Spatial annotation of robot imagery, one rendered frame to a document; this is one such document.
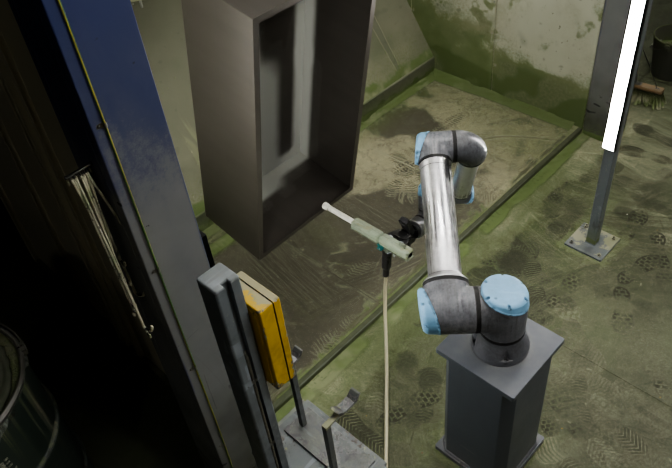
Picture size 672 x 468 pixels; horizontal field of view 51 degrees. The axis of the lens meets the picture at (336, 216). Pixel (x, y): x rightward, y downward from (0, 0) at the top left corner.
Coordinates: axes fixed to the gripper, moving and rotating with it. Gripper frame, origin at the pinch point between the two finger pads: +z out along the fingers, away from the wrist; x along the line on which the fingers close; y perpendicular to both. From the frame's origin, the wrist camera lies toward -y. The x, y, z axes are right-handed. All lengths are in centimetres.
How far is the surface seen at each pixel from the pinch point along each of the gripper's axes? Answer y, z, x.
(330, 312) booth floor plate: 49, 8, 22
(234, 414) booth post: 11, 93, -9
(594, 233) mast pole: 26, -105, -51
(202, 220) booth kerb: 46, 7, 114
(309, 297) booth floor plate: 50, 7, 36
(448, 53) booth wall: 10, -190, 98
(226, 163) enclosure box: -37, 39, 51
